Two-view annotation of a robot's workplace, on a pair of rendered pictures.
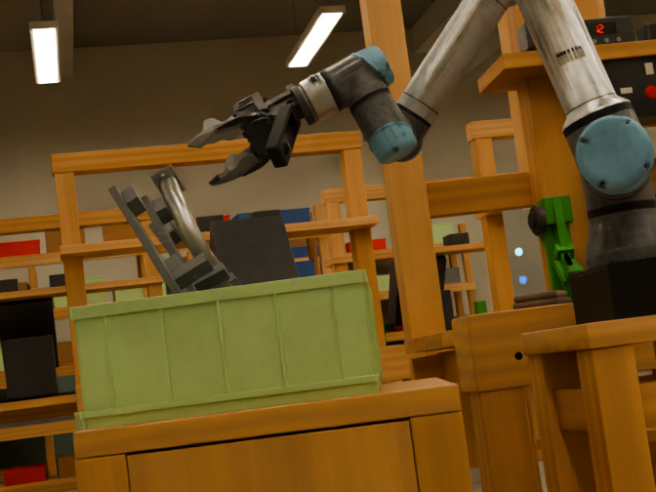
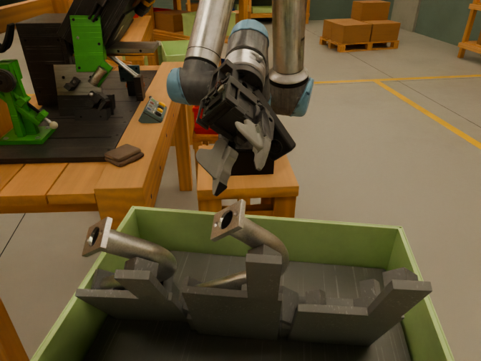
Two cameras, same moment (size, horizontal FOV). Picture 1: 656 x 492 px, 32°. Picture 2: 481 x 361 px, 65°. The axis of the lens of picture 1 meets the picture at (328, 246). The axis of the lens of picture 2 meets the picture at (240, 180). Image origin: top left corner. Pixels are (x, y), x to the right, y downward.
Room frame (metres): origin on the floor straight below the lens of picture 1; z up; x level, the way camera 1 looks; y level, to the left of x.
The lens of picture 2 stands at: (1.87, 0.64, 1.47)
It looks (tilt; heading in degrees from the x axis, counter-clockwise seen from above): 31 degrees down; 275
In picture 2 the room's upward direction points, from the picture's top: straight up
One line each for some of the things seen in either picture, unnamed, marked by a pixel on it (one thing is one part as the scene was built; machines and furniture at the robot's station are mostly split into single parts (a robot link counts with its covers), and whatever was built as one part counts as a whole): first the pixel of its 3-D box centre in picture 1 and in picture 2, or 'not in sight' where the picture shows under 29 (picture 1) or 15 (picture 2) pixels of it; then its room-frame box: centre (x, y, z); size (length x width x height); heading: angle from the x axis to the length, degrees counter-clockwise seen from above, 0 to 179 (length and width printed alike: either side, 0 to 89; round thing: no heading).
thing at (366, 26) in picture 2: not in sight; (360, 25); (0.29, -6.98, 0.37); 1.20 x 0.80 x 0.74; 21
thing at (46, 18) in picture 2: not in sight; (61, 58); (2.82, -1.03, 1.07); 0.30 x 0.18 x 0.34; 98
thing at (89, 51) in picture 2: not in sight; (90, 42); (2.60, -0.88, 1.17); 0.13 x 0.12 x 0.20; 98
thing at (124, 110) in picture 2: not in sight; (94, 104); (2.67, -0.95, 0.89); 1.10 x 0.42 x 0.02; 98
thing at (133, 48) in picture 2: not in sight; (112, 49); (2.58, -1.04, 1.11); 0.39 x 0.16 x 0.03; 8
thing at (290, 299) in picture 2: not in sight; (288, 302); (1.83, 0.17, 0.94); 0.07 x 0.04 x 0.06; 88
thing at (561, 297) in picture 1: (541, 300); (124, 154); (2.34, -0.42, 0.91); 0.10 x 0.08 x 0.03; 58
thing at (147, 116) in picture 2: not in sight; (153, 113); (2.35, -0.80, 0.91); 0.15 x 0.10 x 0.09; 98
